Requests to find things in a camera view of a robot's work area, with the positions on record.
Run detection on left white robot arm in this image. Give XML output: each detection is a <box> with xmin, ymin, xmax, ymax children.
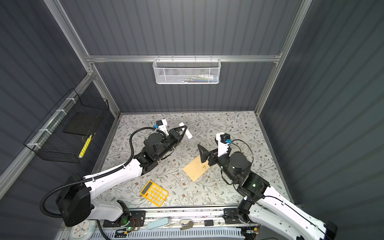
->
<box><xmin>56</xmin><ymin>125</ymin><xmax>188</xmax><ymax>227</ymax></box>

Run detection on small metal latch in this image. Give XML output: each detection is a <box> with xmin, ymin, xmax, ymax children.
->
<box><xmin>180</xmin><ymin>220</ymin><xmax>194</xmax><ymax>231</ymax></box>

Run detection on white glue stick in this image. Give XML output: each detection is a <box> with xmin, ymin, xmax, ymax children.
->
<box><xmin>179</xmin><ymin>122</ymin><xmax>193</xmax><ymax>140</ymax></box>

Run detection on yellow calculator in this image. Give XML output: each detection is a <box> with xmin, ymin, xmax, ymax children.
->
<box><xmin>140</xmin><ymin>181</ymin><xmax>169</xmax><ymax>207</ymax></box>

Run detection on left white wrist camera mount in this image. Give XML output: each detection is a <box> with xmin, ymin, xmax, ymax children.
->
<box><xmin>154</xmin><ymin>119</ymin><xmax>169</xmax><ymax>136</ymax></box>

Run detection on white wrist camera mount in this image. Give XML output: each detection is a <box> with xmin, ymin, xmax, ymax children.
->
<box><xmin>154</xmin><ymin>119</ymin><xmax>169</xmax><ymax>136</ymax></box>
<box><xmin>216</xmin><ymin>132</ymin><xmax>232</xmax><ymax>157</ymax></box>

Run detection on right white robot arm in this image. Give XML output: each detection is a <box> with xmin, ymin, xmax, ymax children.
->
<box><xmin>198</xmin><ymin>144</ymin><xmax>338</xmax><ymax>240</ymax></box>

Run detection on white analog clock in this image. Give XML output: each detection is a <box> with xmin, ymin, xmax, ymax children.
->
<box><xmin>69</xmin><ymin>220</ymin><xmax>97</xmax><ymax>240</ymax></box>

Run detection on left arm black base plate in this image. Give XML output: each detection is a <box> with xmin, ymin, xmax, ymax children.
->
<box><xmin>103</xmin><ymin>211</ymin><xmax>146</xmax><ymax>228</ymax></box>

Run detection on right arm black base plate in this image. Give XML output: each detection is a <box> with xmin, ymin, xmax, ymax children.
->
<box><xmin>221</xmin><ymin>206</ymin><xmax>266</xmax><ymax>225</ymax></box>

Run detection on black corrugated cable hose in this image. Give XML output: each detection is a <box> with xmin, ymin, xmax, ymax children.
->
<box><xmin>39</xmin><ymin>126</ymin><xmax>157</xmax><ymax>240</ymax></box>

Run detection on small black square block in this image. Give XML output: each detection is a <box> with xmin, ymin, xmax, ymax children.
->
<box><xmin>204</xmin><ymin>220</ymin><xmax>214</xmax><ymax>227</ymax></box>

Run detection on white wire mesh basket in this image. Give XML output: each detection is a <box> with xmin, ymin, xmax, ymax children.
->
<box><xmin>153</xmin><ymin>59</ymin><xmax>222</xmax><ymax>85</ymax></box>

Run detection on manila paper envelope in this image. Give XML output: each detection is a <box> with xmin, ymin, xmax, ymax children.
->
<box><xmin>183</xmin><ymin>156</ymin><xmax>210</xmax><ymax>182</ymax></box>

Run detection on black wire basket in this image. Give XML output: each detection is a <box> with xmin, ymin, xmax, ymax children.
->
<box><xmin>24</xmin><ymin>89</ymin><xmax>110</xmax><ymax>164</ymax></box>

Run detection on white slotted cable duct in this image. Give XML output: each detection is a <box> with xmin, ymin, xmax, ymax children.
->
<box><xmin>104</xmin><ymin>227</ymin><xmax>245</xmax><ymax>240</ymax></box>

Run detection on light blue eraser case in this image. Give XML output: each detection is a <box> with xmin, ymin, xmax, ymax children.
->
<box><xmin>147</xmin><ymin>218</ymin><xmax>171</xmax><ymax>230</ymax></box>

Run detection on yellow highlighter pen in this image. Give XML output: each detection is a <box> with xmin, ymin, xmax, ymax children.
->
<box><xmin>78</xmin><ymin>135</ymin><xmax>93</xmax><ymax>159</ymax></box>

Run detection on pens in white basket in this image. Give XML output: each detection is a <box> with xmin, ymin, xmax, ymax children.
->
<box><xmin>177</xmin><ymin>74</ymin><xmax>219</xmax><ymax>84</ymax></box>

